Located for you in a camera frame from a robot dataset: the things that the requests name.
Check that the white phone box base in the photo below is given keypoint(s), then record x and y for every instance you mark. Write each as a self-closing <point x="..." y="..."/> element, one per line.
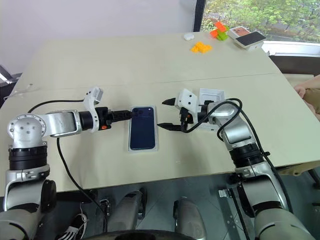
<point x="157" y="130"/>

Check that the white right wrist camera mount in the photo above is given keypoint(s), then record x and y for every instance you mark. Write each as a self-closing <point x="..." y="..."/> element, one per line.
<point x="187" y="98"/>

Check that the green toy brick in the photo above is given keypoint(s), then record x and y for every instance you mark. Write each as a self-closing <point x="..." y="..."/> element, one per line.
<point x="222" y="36"/>

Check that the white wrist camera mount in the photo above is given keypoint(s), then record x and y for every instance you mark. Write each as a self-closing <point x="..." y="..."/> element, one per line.
<point x="93" y="100"/>
<point x="187" y="98"/>

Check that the dark rounded robot torso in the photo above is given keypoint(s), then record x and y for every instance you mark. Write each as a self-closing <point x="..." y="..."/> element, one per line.
<point x="147" y="236"/>

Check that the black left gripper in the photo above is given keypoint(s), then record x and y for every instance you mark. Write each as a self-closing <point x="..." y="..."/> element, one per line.
<point x="103" y="118"/>

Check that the dark window frame post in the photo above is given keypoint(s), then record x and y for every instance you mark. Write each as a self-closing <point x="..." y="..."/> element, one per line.
<point x="200" y="15"/>

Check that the dark blue smartphone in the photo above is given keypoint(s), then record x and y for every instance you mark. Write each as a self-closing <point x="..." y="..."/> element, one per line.
<point x="142" y="130"/>

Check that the white window sill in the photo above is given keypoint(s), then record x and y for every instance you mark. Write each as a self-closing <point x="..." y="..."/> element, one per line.
<point x="292" y="47"/>

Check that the person with black hair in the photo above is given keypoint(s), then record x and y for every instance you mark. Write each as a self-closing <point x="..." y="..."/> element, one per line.
<point x="310" y="87"/>

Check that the white payment terminal device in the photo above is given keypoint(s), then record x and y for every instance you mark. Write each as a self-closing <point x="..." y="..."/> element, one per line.
<point x="250" y="40"/>

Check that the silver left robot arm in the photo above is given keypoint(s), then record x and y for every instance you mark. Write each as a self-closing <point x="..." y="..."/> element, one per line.
<point x="60" y="122"/>

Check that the yellow toy brick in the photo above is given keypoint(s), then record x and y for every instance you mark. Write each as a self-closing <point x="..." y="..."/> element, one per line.
<point x="201" y="47"/>

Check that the grey robot leg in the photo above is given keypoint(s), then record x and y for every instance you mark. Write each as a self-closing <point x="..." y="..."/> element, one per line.
<point x="190" y="220"/>
<point x="126" y="212"/>

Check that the silver metal floor bracket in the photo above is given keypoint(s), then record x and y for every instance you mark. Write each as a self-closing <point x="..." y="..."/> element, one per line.
<point x="227" y="193"/>

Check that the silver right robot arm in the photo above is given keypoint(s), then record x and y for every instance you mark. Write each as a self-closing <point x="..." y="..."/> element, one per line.
<point x="240" y="130"/>

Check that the white earbuds case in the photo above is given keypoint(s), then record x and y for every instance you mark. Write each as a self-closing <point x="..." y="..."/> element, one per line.
<point x="188" y="37"/>

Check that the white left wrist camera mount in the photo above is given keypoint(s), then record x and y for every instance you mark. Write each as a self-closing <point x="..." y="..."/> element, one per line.
<point x="93" y="100"/>

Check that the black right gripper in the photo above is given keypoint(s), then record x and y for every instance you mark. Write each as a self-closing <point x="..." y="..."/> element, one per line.
<point x="186" y="120"/>

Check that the grey metal frame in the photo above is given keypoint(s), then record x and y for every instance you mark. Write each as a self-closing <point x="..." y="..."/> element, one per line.
<point x="7" y="76"/>

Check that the black white laced sneaker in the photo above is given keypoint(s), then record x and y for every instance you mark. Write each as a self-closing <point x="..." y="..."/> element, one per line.
<point x="75" y="227"/>

